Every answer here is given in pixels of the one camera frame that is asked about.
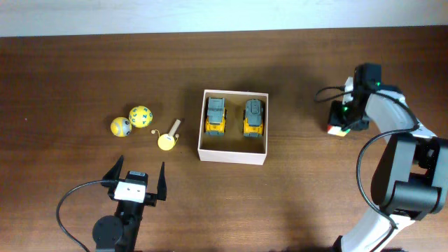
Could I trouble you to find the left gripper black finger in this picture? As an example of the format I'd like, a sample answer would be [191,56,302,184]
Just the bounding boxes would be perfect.
[101,155,124,188]
[157,162,167,201]

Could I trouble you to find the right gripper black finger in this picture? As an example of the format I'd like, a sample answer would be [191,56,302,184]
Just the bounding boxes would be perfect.
[328,101,344,127]
[344,118,370,131]

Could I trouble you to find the colourful puzzle cube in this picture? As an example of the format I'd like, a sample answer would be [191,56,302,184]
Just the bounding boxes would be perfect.
[327,124,351,137]

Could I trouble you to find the yellow wooden rattle drum toy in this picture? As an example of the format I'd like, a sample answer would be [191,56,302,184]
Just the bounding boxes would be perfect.
[151,119,181,151]

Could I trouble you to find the yellow and grey ball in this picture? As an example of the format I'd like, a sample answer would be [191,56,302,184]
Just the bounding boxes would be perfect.
[110,117,132,137]

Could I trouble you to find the yellow ball with blue letters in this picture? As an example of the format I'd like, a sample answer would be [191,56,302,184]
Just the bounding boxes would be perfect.
[129,106,153,128]

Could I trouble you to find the yellow grey mixer truck toy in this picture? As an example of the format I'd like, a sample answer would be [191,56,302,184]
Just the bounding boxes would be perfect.
[243,99,264,137]

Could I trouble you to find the yellow grey dump truck toy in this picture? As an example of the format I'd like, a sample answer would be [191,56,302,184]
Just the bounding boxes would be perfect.
[204,97,227,136]

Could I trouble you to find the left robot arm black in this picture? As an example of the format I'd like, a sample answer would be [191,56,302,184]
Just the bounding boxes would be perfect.
[92,156,167,252]

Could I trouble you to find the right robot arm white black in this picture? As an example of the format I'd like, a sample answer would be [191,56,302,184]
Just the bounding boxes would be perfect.
[328,63,447,251]

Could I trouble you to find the white cardboard box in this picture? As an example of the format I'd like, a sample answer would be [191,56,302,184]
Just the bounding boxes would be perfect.
[197,90,269,165]

